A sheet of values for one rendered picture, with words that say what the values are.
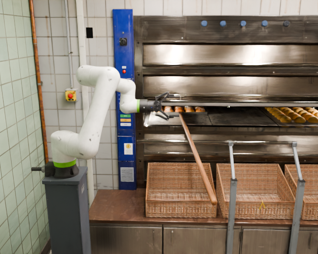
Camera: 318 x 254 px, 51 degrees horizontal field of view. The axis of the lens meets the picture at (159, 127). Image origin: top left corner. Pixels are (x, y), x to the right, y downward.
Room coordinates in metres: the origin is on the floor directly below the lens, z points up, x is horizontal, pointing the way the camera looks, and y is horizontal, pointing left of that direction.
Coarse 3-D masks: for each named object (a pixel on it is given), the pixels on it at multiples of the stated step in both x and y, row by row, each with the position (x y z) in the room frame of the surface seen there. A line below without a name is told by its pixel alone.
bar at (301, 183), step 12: (228, 144) 2.41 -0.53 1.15; (240, 144) 2.41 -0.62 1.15; (252, 144) 2.40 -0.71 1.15; (264, 144) 2.40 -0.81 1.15; (276, 144) 2.39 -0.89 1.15; (288, 144) 2.39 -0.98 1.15; (300, 180) 2.18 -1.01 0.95; (300, 192) 2.16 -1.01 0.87; (300, 204) 2.16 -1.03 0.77; (228, 216) 2.22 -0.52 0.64; (300, 216) 2.16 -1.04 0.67; (228, 228) 2.19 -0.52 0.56; (228, 240) 2.18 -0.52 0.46; (228, 252) 2.18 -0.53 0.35
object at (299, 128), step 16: (144, 128) 2.80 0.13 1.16; (160, 128) 2.80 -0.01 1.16; (176, 128) 2.79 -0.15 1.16; (192, 128) 2.79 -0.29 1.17; (208, 128) 2.78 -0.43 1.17; (224, 128) 2.78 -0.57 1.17; (240, 128) 2.77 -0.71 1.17; (256, 128) 2.77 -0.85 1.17; (272, 128) 2.76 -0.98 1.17; (288, 128) 2.76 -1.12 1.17; (304, 128) 2.75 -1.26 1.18
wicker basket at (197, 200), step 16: (160, 176) 2.73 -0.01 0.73; (176, 176) 2.72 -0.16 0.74; (192, 176) 2.72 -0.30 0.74; (208, 176) 2.72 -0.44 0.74; (160, 192) 2.69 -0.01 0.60; (176, 192) 2.69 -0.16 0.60; (192, 192) 2.69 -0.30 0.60; (160, 208) 2.30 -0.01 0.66; (176, 208) 2.43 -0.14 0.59; (192, 208) 2.42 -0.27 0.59; (208, 208) 2.43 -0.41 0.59
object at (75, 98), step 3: (66, 90) 2.76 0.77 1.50; (69, 90) 2.76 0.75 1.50; (72, 90) 2.76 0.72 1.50; (75, 90) 2.75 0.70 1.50; (78, 90) 2.82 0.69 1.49; (66, 93) 2.76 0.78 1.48; (69, 93) 2.75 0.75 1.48; (72, 93) 2.75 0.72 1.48; (75, 93) 2.75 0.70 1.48; (78, 93) 2.81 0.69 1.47; (66, 96) 2.76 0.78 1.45; (75, 96) 2.75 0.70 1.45; (78, 96) 2.80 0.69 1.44; (66, 99) 2.76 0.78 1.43; (69, 99) 2.75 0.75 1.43; (72, 99) 2.75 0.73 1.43; (75, 99) 2.75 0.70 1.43; (78, 99) 2.80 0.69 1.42
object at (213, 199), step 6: (180, 114) 3.10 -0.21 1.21; (186, 126) 2.69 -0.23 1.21; (186, 132) 2.54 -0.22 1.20; (192, 144) 2.24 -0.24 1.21; (192, 150) 2.14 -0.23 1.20; (198, 156) 2.01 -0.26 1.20; (198, 162) 1.91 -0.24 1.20; (198, 168) 1.85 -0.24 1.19; (204, 174) 1.72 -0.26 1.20; (204, 180) 1.66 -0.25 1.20; (210, 186) 1.58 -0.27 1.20; (210, 192) 1.51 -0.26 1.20; (210, 198) 1.46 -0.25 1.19; (216, 204) 1.43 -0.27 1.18
